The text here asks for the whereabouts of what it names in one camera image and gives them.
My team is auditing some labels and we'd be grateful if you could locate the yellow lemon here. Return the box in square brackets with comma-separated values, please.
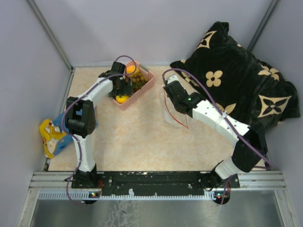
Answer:
[115, 95, 129, 104]

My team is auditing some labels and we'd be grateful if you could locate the clear zip top bag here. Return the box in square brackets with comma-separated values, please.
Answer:
[159, 87, 189, 129]

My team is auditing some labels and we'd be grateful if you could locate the pink plastic basket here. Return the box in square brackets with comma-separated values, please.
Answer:
[110, 61, 155, 111]

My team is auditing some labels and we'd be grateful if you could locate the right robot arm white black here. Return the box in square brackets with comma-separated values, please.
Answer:
[163, 79, 267, 189]

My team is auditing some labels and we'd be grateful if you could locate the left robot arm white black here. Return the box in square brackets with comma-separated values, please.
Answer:
[62, 61, 131, 189]

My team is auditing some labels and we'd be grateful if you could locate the brown longan bunch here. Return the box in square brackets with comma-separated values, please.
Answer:
[131, 73, 149, 92]

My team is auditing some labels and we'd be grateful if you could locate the orange peach fruit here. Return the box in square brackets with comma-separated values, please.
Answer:
[126, 65, 140, 77]

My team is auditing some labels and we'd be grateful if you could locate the black floral pillow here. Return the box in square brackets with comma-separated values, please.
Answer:
[170, 21, 301, 131]

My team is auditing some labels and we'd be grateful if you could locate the blue cloth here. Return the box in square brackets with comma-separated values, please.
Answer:
[52, 107, 99, 156]

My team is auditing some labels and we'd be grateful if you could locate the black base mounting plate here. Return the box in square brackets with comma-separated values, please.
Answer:
[71, 170, 240, 197]

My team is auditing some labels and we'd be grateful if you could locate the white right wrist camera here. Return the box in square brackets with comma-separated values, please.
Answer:
[164, 75, 179, 86]

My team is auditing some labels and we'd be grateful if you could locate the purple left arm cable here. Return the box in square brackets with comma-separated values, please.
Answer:
[61, 55, 137, 205]

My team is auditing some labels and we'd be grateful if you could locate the aluminium frame rail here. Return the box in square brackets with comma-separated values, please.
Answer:
[29, 170, 286, 190]

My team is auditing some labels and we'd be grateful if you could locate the white slotted cable duct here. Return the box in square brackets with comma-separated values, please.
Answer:
[38, 189, 217, 201]

